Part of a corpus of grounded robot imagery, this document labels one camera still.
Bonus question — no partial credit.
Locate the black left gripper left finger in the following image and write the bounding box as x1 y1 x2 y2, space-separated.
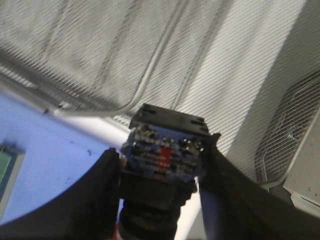
0 148 120 240

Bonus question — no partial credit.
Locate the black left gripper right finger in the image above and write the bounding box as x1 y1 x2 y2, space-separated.
199 133 320 240

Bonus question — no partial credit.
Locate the red emergency stop button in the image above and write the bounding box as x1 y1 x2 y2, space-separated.
116 104 210 240

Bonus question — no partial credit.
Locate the silver mesh tray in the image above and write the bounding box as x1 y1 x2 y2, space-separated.
0 0 306 176

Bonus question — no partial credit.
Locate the blue plastic tray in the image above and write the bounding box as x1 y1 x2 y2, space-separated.
0 93 129 224

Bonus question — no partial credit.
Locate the white air conditioner unit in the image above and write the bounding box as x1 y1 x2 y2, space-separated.
232 0 320 213

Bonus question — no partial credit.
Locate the green and beige switch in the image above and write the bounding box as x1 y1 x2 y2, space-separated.
0 142 25 218

